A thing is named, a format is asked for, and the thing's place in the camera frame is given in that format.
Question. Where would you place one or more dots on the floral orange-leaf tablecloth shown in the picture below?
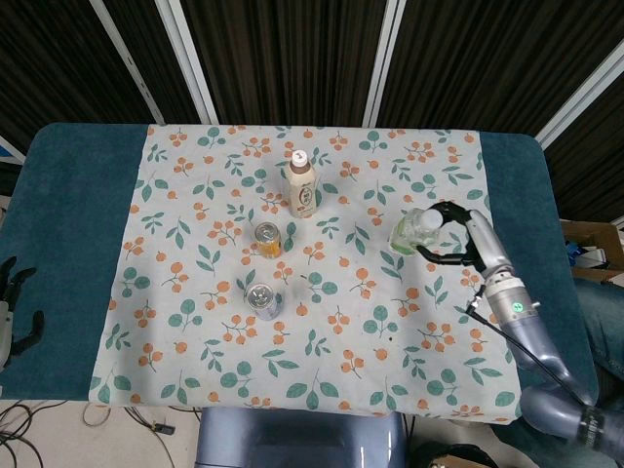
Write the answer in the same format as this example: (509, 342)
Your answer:
(341, 273)

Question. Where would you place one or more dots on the orange drink can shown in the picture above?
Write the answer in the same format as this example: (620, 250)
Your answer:
(267, 244)

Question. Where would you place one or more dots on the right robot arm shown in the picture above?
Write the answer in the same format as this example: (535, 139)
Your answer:
(521, 317)

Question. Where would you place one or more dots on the blue white drink can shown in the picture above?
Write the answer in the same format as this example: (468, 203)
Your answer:
(263, 302)

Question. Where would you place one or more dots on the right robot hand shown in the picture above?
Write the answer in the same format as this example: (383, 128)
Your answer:
(485, 241)

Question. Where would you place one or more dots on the blue-grey robot torso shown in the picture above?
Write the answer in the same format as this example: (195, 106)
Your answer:
(292, 439)

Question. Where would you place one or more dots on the teal table cover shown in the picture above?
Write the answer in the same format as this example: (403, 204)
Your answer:
(73, 219)

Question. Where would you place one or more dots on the cardboard box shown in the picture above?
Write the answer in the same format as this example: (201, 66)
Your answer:
(600, 239)

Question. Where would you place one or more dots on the clear plastic bottle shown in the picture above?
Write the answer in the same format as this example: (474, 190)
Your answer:
(414, 234)

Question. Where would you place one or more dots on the white frame post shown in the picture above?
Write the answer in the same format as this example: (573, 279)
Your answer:
(383, 63)
(187, 58)
(128, 58)
(580, 95)

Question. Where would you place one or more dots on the black plug connector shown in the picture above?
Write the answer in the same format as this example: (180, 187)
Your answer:
(164, 429)

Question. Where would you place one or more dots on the milk tea plastic bottle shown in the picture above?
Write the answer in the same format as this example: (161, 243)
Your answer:
(300, 190)

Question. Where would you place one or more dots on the black floor object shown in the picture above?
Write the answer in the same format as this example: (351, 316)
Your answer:
(458, 456)

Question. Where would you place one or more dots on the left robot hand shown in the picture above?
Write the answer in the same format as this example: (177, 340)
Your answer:
(6, 322)

